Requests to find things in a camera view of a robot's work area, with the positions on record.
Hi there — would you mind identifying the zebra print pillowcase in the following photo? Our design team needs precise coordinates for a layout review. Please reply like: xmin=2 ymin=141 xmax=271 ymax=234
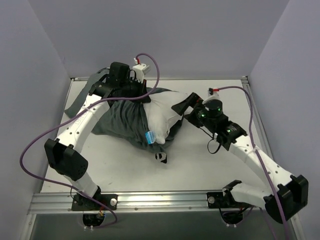
xmin=64 ymin=66 xmax=186 ymax=165

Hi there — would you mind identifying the white pillow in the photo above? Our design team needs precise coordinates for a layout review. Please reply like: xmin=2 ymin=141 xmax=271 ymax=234
xmin=143 ymin=89 xmax=189 ymax=145

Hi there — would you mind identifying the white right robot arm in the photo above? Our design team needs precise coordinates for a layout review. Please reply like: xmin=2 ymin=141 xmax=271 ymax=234
xmin=172 ymin=92 xmax=309 ymax=223

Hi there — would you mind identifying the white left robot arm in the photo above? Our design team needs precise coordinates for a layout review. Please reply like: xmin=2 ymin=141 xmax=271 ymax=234
xmin=44 ymin=59 xmax=150 ymax=210

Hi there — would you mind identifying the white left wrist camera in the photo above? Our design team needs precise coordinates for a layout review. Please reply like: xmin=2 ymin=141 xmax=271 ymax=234
xmin=132 ymin=63 xmax=150 ymax=82

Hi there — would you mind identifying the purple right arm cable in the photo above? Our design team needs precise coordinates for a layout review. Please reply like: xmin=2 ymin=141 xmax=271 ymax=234
xmin=208 ymin=85 xmax=291 ymax=240

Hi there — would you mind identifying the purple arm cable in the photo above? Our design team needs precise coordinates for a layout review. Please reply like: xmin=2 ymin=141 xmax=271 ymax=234
xmin=208 ymin=85 xmax=291 ymax=240
xmin=19 ymin=52 xmax=161 ymax=228

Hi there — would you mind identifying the aluminium right side rail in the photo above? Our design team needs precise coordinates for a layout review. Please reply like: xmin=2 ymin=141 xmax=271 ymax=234
xmin=241 ymin=75 xmax=286 ymax=189

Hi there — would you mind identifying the aluminium rail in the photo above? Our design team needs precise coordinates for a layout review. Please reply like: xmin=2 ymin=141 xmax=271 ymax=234
xmin=28 ymin=184 xmax=272 ymax=215
xmin=241 ymin=75 xmax=286 ymax=189

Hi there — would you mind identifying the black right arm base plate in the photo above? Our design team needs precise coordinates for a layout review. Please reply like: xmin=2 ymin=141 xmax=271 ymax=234
xmin=206 ymin=191 xmax=251 ymax=209

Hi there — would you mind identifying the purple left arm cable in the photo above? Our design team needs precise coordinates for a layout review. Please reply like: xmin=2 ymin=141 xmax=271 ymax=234
xmin=19 ymin=52 xmax=161 ymax=228

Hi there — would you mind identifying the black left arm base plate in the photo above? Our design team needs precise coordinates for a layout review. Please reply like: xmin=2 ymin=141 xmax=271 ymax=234
xmin=71 ymin=192 xmax=119 ymax=211

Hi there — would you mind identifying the aluminium front rail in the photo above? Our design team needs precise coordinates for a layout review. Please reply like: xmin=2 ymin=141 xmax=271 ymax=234
xmin=28 ymin=184 xmax=272 ymax=215

